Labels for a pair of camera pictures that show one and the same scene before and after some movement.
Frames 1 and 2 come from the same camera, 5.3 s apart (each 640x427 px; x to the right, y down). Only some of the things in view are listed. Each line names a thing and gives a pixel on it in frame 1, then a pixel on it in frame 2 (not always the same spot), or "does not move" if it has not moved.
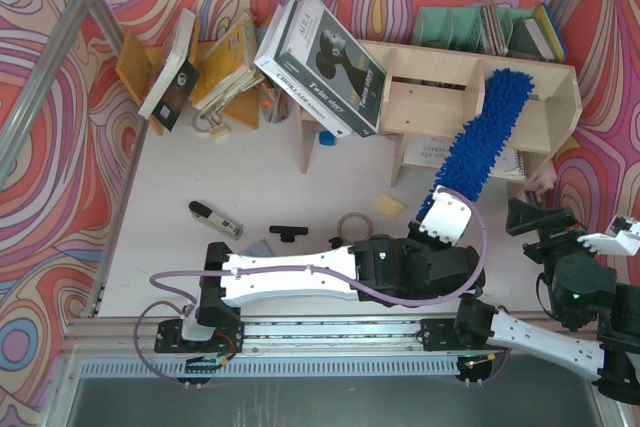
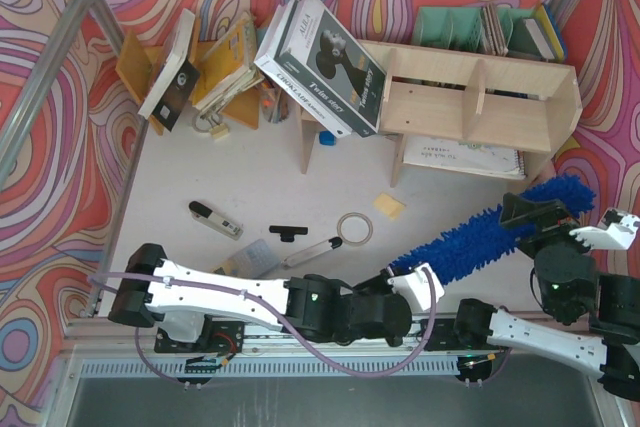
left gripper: (417, 229) -> (376, 285)
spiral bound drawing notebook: (434, 151) does not move
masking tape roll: (369, 232) does not move
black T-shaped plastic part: (287, 232) does not move
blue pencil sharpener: (327, 138) does not move
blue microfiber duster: (473, 157) -> (454, 251)
